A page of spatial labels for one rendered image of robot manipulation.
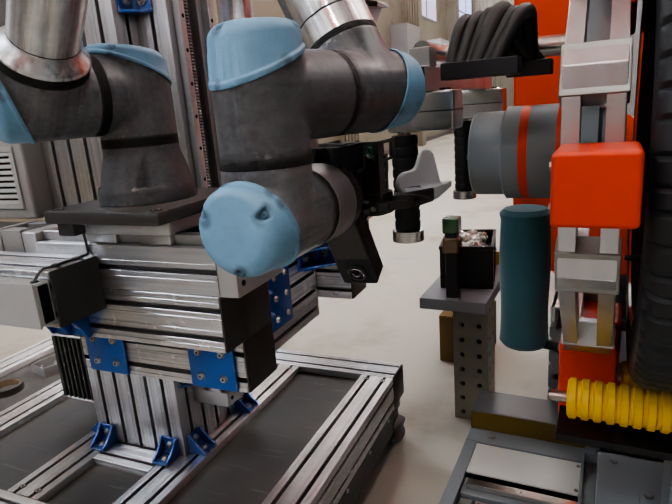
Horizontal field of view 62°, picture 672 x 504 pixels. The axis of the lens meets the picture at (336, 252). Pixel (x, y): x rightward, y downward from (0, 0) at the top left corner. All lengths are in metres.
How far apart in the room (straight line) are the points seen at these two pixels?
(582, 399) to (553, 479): 0.62
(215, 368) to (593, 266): 0.59
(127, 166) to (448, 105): 0.47
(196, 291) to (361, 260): 0.32
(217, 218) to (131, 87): 0.48
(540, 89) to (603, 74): 0.74
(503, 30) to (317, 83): 0.32
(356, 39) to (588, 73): 0.24
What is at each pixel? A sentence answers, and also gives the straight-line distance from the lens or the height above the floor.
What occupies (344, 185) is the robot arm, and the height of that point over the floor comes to 0.87.
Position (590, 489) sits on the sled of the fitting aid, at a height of 0.15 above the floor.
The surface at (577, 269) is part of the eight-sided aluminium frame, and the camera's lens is 0.66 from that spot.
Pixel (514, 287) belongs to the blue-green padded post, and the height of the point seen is 0.60.
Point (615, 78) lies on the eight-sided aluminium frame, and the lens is 0.63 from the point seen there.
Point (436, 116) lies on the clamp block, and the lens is 0.73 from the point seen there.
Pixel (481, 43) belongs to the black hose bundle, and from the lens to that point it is 0.71.
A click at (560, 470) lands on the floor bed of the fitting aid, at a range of 1.49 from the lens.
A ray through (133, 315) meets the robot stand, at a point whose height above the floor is 0.64.
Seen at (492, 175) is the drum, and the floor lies 0.82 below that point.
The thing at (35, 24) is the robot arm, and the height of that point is 1.06.
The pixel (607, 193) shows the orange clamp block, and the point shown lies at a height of 0.85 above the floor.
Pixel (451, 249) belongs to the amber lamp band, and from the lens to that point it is 1.38.
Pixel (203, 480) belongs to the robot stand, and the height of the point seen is 0.21.
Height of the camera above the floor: 0.94
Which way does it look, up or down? 15 degrees down
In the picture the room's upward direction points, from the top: 4 degrees counter-clockwise
